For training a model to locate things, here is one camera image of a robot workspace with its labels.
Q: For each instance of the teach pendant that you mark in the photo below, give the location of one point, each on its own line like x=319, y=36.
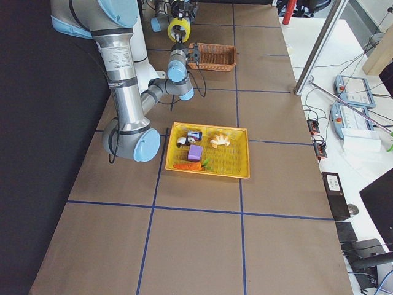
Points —
x=343, y=117
x=354, y=90

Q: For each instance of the toy panda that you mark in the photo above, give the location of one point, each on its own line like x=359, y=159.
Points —
x=181, y=141

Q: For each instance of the toy croissant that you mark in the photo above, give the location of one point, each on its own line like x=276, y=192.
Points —
x=219, y=139

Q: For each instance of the black box with label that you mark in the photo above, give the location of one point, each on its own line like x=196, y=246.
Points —
x=335, y=196

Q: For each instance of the yellow plastic basket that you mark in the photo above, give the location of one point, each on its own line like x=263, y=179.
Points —
x=231, y=161

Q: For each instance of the white paper sheet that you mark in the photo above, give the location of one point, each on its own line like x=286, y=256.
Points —
x=361, y=140

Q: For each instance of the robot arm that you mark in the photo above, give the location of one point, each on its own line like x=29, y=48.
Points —
x=116, y=28
x=166, y=11

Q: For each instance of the black monitor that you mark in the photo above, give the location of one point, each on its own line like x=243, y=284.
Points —
x=377, y=198

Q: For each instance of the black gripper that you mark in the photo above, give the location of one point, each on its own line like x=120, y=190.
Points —
x=178, y=16
x=186, y=56

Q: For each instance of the orange toy carrot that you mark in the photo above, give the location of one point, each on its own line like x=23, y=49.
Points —
x=194, y=166

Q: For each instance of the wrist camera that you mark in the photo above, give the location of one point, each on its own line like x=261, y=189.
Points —
x=193, y=55

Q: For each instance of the red cylinder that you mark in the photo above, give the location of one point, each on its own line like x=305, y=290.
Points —
x=290, y=6

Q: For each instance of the upper teach pendant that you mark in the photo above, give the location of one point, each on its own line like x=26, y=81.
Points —
x=354, y=90

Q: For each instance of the purple foam cube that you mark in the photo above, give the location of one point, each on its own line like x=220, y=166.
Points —
x=195, y=153

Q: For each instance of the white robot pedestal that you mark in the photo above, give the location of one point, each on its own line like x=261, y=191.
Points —
x=144, y=70

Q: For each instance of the lower teach pendant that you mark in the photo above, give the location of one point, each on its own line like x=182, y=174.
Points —
x=343, y=117

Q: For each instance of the brown wicker basket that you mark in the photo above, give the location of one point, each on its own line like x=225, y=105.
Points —
x=216, y=57

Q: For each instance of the aluminium frame post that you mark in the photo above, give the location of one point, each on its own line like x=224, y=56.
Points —
x=333, y=17

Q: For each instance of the yellow tape roll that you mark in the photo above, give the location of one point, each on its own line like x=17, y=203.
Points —
x=179, y=30

